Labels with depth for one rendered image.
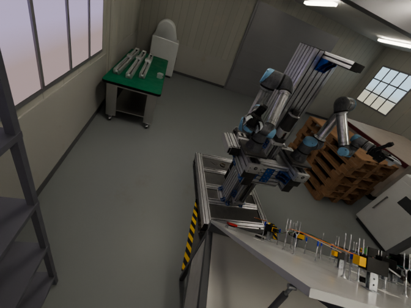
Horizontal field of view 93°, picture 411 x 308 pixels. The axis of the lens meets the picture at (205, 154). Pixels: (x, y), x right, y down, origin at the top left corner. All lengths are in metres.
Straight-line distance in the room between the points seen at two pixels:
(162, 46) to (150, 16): 1.04
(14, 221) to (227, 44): 6.85
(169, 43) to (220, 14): 1.82
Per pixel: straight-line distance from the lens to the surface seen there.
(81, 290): 2.10
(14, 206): 1.31
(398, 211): 4.14
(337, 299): 0.55
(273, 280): 1.55
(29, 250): 1.65
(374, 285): 0.84
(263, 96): 1.62
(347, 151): 1.90
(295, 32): 7.93
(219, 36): 7.21
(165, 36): 6.41
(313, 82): 1.90
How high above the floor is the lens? 1.98
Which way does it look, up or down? 34 degrees down
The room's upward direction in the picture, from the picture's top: 23 degrees clockwise
